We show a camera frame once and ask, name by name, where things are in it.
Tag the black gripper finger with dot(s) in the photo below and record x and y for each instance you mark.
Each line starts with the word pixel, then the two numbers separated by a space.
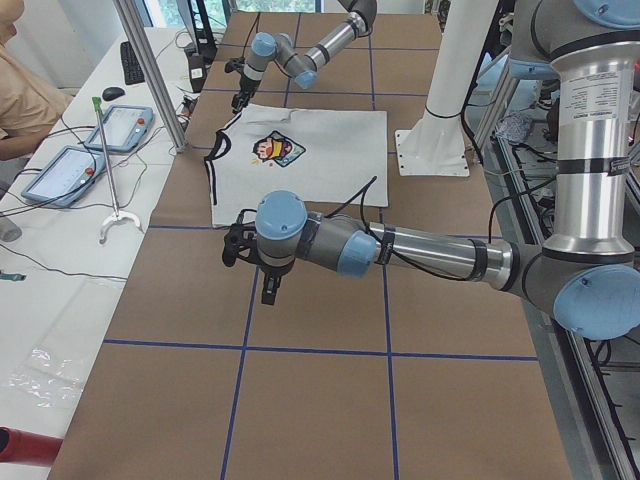
pixel 271 283
pixel 240 101

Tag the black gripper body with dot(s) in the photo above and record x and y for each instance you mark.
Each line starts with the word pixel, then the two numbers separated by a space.
pixel 246 84
pixel 271 273

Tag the grey cartoon print t-shirt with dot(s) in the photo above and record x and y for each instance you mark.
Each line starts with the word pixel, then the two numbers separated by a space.
pixel 320 155

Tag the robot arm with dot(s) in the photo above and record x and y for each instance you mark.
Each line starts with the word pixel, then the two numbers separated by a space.
pixel 302 68
pixel 582 275

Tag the black keyboard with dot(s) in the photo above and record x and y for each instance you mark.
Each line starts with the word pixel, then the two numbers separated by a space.
pixel 132 70

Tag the far blue teach pendant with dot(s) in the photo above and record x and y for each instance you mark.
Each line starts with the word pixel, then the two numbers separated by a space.
pixel 125 126

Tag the blue teach pendant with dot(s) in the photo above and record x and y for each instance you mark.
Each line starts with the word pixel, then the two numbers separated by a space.
pixel 125 126
pixel 65 178

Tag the black computer mouse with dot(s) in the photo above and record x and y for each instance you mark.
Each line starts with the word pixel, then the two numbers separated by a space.
pixel 112 93

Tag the metal reacher grabber tool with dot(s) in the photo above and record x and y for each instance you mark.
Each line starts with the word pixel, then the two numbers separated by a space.
pixel 118 216

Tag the near blue teach pendant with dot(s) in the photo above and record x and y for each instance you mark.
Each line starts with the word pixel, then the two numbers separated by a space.
pixel 65 178

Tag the person in beige shirt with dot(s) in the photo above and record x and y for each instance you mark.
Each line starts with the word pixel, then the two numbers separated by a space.
pixel 30 106

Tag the clear plastic bag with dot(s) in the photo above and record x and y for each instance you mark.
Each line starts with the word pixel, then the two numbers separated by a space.
pixel 49 379

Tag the red object at edge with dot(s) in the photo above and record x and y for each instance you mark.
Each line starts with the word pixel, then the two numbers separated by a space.
pixel 28 448

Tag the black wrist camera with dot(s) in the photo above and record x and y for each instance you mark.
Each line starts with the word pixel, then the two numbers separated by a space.
pixel 235 65
pixel 240 243

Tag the aluminium frame post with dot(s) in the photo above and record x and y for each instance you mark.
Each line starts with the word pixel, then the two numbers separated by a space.
pixel 135 32

